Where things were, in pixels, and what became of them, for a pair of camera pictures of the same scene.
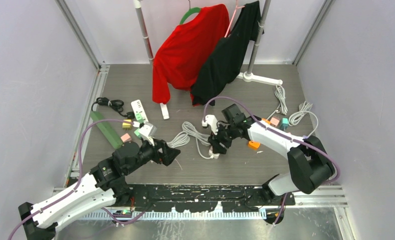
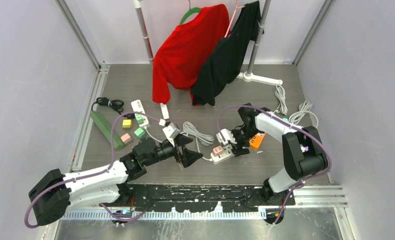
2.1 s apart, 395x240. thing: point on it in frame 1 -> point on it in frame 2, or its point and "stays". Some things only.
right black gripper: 217,147 -> 237,149
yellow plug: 127,126 stays
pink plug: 126,138 stays
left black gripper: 168,153 -> 189,156
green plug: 139,118 stays
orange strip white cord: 280,95 stays
